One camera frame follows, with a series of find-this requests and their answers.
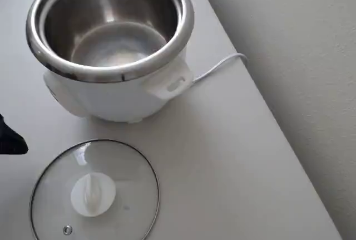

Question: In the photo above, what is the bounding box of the white power cord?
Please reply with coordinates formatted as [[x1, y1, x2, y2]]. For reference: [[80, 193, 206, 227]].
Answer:
[[192, 52, 249, 84]]

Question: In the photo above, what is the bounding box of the glass lid with white knob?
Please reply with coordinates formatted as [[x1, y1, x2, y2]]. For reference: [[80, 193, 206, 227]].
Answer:
[[29, 139, 161, 240]]

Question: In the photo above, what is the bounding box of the white electric rice cooker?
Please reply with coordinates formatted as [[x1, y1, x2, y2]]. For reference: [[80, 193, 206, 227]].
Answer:
[[26, 0, 195, 124]]

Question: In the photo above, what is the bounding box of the black square camera mount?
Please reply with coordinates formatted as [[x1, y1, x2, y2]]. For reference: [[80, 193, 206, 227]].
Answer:
[[0, 113, 29, 156]]

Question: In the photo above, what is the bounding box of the stainless steel inner pot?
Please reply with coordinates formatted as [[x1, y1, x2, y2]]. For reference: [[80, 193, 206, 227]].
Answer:
[[38, 0, 181, 70]]

